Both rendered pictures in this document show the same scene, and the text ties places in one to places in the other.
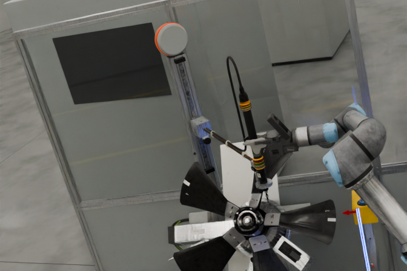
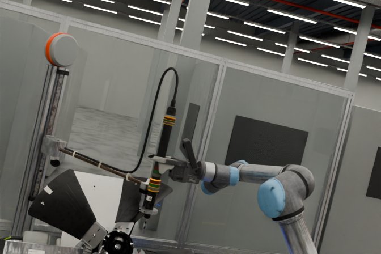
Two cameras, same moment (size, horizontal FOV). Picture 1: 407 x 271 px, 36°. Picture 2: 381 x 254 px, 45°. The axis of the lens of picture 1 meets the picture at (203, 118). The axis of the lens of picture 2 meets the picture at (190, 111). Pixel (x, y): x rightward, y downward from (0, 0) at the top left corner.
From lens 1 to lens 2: 135 cm
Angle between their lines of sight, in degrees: 39
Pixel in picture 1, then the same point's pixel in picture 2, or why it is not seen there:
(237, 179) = not seen: hidden behind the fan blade
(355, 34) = (210, 119)
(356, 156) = (299, 190)
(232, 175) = not seen: hidden behind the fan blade
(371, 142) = (312, 181)
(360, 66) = (203, 147)
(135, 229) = not seen: outside the picture
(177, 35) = (71, 49)
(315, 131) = (223, 169)
